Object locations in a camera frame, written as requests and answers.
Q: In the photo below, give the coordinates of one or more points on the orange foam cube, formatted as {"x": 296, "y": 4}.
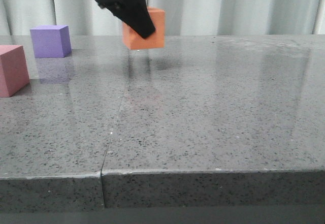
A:
{"x": 134, "y": 41}

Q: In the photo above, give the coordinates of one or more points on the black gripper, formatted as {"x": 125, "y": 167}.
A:
{"x": 132, "y": 12}

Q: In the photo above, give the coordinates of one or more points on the pink foam cube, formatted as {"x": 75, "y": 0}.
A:
{"x": 14, "y": 72}

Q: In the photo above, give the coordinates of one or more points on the grey pleated curtain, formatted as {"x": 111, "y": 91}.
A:
{"x": 183, "y": 17}

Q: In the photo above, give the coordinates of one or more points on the purple foam cube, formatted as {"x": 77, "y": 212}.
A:
{"x": 51, "y": 41}

